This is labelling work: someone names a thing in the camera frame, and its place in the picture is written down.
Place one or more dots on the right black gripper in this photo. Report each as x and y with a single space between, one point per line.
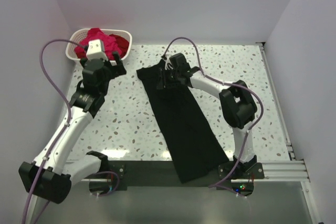
163 77

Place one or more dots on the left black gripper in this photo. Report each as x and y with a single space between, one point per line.
118 65

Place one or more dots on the black t shirt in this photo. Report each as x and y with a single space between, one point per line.
193 146

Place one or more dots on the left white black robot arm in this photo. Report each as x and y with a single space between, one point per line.
48 176

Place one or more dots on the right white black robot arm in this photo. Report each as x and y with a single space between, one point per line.
238 106

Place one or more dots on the pink crumpled t shirt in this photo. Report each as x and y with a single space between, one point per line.
110 42

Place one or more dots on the dark red crumpled t shirt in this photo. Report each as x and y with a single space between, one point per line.
119 44

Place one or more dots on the white plastic laundry basket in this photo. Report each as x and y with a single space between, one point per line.
81 34

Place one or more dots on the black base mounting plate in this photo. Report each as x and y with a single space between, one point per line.
149 174

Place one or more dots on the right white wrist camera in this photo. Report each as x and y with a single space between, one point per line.
168 65

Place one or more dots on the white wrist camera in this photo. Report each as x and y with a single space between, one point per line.
168 65
96 50

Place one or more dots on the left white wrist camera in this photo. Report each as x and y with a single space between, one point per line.
96 50

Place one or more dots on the aluminium extrusion rail frame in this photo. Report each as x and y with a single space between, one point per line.
126 130

